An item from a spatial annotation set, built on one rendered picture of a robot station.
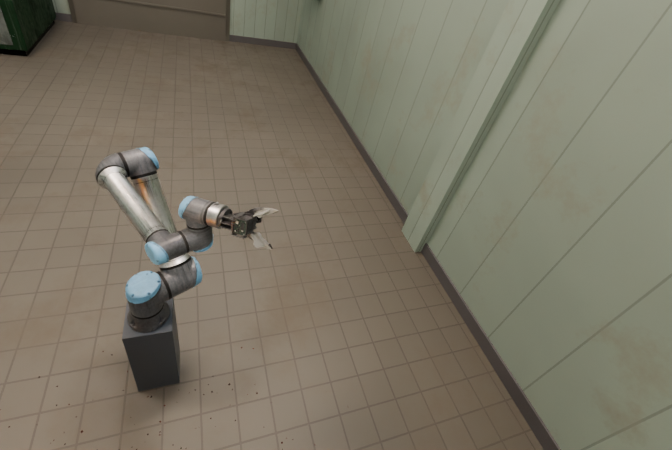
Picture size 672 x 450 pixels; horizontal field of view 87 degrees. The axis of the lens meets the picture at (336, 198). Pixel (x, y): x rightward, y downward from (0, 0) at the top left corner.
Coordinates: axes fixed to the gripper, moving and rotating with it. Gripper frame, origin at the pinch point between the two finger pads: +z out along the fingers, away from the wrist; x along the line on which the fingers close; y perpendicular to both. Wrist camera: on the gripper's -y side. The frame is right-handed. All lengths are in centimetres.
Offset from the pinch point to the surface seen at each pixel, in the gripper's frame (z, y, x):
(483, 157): 90, -178, 26
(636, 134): 143, -99, 59
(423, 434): 88, -76, -141
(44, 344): -146, -25, -126
